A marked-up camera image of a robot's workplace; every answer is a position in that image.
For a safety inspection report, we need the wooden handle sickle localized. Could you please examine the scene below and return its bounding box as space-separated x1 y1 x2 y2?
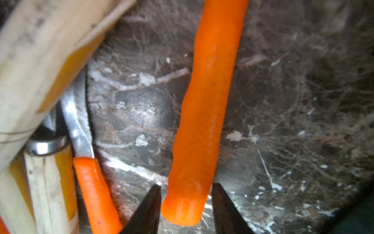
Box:
24 107 79 234
1 158 38 234

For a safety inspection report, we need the orange handle sickle small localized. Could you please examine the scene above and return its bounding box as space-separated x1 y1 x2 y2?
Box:
60 68 123 234

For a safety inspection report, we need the wooden handle sickle diagonal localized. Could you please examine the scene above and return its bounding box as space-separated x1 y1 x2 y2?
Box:
1 1 134 169

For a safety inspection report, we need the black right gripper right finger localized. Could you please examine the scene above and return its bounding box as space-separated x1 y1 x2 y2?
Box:
211 183 255 234

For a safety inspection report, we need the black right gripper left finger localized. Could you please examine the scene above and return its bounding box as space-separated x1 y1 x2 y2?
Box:
120 185 162 234

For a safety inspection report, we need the teal plastic storage box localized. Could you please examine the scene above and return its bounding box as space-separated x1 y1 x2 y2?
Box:
318 180 374 234

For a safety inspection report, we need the wooden handle sickle lower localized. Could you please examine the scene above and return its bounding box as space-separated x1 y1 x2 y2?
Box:
1 158 38 234

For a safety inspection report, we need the wooden handle sickle middle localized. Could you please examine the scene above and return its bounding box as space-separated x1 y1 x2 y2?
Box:
24 107 79 234

